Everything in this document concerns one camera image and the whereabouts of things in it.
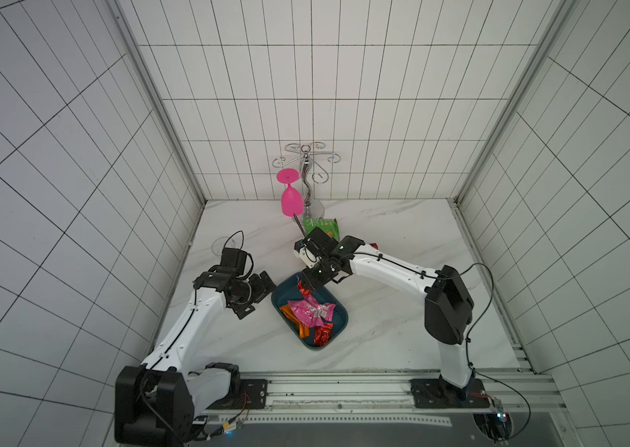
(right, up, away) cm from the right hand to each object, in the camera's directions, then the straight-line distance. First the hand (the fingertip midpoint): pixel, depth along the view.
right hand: (298, 286), depth 83 cm
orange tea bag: (+2, -13, -2) cm, 13 cm away
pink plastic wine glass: (-3, +28, +13) cm, 31 cm away
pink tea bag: (+8, -7, 0) cm, 11 cm away
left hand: (-10, -4, -2) cm, 11 cm away
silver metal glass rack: (+3, +38, +12) cm, 40 cm away
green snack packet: (+10, +18, +24) cm, 32 cm away
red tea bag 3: (+7, -14, -3) cm, 16 cm away
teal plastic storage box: (-3, -1, -2) cm, 4 cm away
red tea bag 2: (+27, +11, +17) cm, 34 cm away
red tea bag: (+2, -1, -2) cm, 3 cm away
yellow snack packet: (0, +13, -5) cm, 14 cm away
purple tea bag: (+1, -8, 0) cm, 8 cm away
